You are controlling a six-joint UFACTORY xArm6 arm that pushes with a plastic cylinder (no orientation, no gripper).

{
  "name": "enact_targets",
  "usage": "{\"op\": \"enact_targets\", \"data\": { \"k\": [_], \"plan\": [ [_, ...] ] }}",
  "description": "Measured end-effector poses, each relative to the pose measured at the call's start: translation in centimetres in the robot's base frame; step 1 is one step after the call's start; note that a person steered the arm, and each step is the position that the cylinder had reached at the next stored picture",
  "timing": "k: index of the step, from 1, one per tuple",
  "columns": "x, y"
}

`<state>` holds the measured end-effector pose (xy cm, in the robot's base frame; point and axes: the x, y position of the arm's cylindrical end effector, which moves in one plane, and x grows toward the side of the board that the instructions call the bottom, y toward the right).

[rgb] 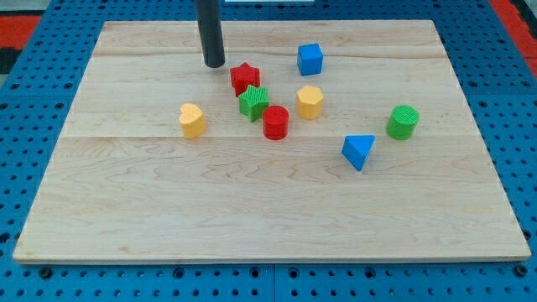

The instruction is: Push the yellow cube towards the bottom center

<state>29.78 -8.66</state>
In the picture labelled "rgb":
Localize yellow hexagon block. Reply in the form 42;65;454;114
296;86;324;120

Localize light wooden board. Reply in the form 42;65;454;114
13;20;531;264

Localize green cylinder block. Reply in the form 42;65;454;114
386;105;420;140

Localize red cylinder block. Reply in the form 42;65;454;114
263;106;289;140

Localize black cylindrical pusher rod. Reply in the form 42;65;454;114
194;0;226;68

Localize green star block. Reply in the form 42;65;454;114
238;85;269;122

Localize red star block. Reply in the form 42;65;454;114
230;62;261;96

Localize yellow heart block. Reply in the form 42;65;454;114
179;102;206;139

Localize blue triangle block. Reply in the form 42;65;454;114
341;135;376;171

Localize blue cube block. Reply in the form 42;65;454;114
297;44;324;76

